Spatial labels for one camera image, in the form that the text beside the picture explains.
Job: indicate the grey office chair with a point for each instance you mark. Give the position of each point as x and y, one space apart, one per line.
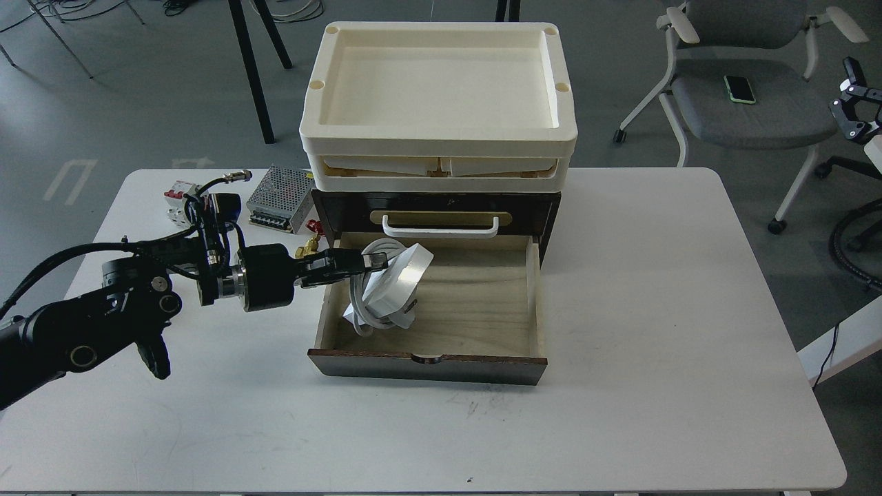
757 104

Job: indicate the white red circuit breaker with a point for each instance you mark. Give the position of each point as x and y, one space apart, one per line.
175 197

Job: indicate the cream plastic tray lower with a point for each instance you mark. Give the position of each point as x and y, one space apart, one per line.
433 175

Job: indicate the white drawer handle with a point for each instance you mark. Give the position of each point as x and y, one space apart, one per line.
449 233

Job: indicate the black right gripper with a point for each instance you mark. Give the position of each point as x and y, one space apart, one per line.
854 90

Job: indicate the cream plastic tray upper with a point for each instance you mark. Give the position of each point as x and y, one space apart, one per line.
440 89

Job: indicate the open wooden drawer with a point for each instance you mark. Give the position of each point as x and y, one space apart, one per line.
478 319

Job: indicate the cream plastic tray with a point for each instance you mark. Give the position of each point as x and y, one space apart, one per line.
440 89
433 175

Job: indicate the metal mesh power supply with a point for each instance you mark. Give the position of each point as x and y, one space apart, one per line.
282 199

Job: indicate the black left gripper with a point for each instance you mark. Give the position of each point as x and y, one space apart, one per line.
265 274

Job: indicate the white power strip with cable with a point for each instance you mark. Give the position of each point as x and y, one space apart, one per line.
387 298

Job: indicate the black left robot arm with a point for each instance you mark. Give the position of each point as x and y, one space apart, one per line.
136 301

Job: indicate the green smartphone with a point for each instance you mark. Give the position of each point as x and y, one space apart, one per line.
739 90

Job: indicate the brass valve red handle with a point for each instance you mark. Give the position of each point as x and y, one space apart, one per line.
311 246

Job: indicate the white table edge right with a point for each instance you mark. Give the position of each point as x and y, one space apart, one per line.
847 343

